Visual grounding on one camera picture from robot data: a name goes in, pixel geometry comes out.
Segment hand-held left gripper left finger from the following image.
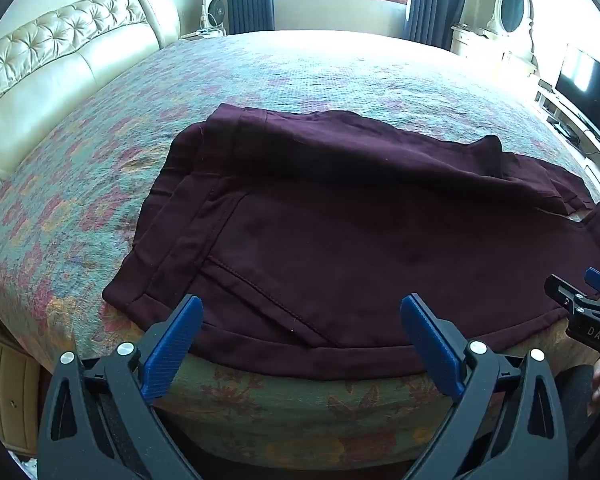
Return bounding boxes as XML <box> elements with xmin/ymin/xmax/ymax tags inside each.
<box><xmin>37</xmin><ymin>294</ymin><xmax>205</xmax><ymax>480</ymax></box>

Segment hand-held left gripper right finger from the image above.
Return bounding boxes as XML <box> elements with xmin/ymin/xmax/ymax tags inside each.
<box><xmin>400</xmin><ymin>293</ymin><xmax>569</xmax><ymax>480</ymax></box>

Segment maroon pants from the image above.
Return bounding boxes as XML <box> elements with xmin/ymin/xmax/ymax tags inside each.
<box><xmin>102</xmin><ymin>103</ymin><xmax>600</xmax><ymax>381</ymax></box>

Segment white television stand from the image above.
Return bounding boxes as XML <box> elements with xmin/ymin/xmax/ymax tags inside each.
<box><xmin>534</xmin><ymin>79</ymin><xmax>600</xmax><ymax>188</ymax></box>

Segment cream bedside cabinet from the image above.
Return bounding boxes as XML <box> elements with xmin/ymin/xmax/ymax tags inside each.
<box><xmin>0</xmin><ymin>310</ymin><xmax>45</xmax><ymax>457</ymax></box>

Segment black television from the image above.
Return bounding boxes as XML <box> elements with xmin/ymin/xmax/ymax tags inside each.
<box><xmin>555</xmin><ymin>45</ymin><xmax>600</xmax><ymax>132</ymax></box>

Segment floral bed blanket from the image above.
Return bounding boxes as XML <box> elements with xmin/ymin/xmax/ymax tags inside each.
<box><xmin>0</xmin><ymin>30</ymin><xmax>600</xmax><ymax>467</ymax></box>

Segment white dressing table with mirror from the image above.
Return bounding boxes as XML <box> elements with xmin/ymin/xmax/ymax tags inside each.
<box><xmin>450</xmin><ymin>0</ymin><xmax>542</xmax><ymax>77</ymax></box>

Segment cream tufted leather headboard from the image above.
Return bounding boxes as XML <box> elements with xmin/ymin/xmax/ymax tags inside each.
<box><xmin>0</xmin><ymin>0</ymin><xmax>182</xmax><ymax>211</ymax></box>

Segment white fan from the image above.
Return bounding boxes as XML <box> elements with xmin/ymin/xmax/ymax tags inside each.
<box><xmin>199</xmin><ymin>0</ymin><xmax>229</xmax><ymax>32</ymax></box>

